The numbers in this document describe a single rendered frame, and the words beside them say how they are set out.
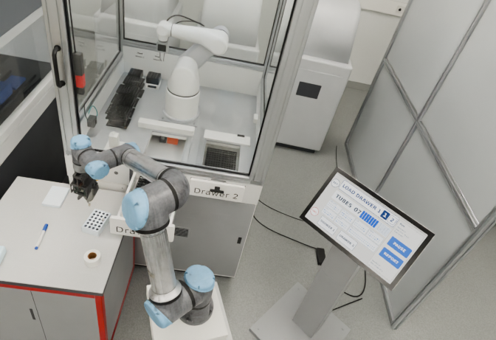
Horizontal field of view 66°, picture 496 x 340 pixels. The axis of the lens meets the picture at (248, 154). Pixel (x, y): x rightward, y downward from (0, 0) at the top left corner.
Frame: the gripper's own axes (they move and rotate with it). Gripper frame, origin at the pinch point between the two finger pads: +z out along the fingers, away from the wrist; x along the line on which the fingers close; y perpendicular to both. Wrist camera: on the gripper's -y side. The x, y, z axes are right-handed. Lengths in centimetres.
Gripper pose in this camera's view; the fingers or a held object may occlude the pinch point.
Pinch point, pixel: (89, 197)
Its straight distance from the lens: 186.3
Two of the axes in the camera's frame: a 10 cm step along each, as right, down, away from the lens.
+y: -2.0, 6.0, -7.7
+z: -1.9, 7.5, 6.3
